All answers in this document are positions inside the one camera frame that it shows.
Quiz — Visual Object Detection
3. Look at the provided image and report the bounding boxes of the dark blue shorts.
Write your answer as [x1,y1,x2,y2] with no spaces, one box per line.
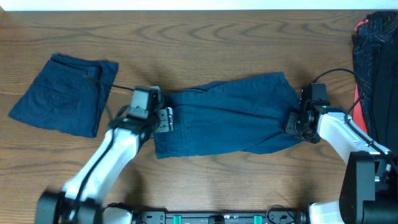
[154,72,301,159]
[9,54,118,138]

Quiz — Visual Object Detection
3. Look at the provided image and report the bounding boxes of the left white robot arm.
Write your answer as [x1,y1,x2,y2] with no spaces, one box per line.
[35,106,174,224]

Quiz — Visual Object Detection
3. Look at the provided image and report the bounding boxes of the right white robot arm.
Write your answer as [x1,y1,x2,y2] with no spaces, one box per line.
[284,106,397,223]

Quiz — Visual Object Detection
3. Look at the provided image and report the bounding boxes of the red garment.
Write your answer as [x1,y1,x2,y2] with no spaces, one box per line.
[353,19,368,134]

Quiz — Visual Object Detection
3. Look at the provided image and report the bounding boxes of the folded dark blue shorts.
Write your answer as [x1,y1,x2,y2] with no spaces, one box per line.
[9,54,118,138]

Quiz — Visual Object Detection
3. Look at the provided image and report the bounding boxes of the black patterned garment pile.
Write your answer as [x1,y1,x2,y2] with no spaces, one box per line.
[353,11,397,152]

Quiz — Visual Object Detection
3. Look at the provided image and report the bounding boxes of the left black cable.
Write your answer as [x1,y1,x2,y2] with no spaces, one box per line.
[70,74,136,224]

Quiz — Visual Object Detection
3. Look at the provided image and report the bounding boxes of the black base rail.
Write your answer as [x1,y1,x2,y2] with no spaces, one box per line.
[105,203,312,224]

